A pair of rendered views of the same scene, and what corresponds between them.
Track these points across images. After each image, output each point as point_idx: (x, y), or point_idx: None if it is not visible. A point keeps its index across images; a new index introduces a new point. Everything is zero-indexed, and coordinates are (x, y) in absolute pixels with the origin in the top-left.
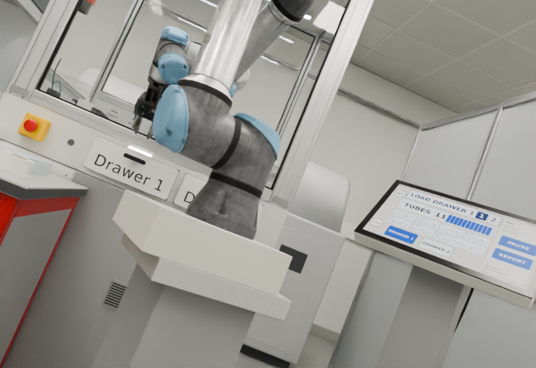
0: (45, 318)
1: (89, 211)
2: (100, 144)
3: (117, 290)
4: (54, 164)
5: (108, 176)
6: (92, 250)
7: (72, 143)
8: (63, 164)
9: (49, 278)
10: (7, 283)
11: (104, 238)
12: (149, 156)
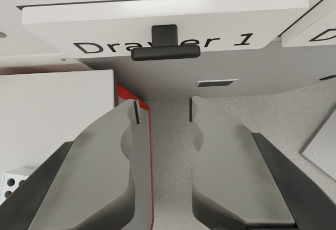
0: (156, 93)
1: (136, 68)
2: (50, 32)
3: (206, 83)
4: (29, 56)
5: (127, 55)
6: (165, 78)
7: (1, 34)
8: (39, 53)
9: (141, 88)
10: (137, 212)
11: (173, 73)
12: None
